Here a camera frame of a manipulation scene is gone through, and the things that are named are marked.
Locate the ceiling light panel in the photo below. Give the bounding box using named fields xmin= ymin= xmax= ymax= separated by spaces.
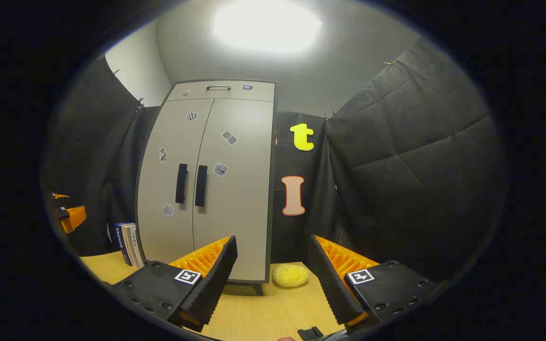
xmin=214 ymin=0 xmax=323 ymax=53

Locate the yellow sponge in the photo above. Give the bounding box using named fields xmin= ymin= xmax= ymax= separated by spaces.
xmin=272 ymin=264 xmax=310 ymax=288

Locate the grey double-door shoe cabinet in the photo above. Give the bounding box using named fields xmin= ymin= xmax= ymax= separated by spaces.
xmin=135 ymin=80 xmax=278 ymax=287

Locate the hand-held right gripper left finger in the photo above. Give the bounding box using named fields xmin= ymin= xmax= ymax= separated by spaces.
xmin=107 ymin=235 xmax=238 ymax=333

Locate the grey shoe cabinet door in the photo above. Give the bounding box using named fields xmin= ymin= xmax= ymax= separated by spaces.
xmin=136 ymin=99 xmax=214 ymax=266
xmin=192 ymin=99 xmax=273 ymax=283

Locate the blue book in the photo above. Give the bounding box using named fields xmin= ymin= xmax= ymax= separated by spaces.
xmin=114 ymin=223 xmax=134 ymax=266

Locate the white book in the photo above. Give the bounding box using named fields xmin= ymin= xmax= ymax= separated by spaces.
xmin=121 ymin=224 xmax=145 ymax=268

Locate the grey cabinet drawer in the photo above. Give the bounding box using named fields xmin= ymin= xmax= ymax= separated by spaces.
xmin=165 ymin=81 xmax=276 ymax=102

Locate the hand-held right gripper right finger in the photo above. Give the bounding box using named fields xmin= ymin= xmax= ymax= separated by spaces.
xmin=308 ymin=234 xmax=439 ymax=332

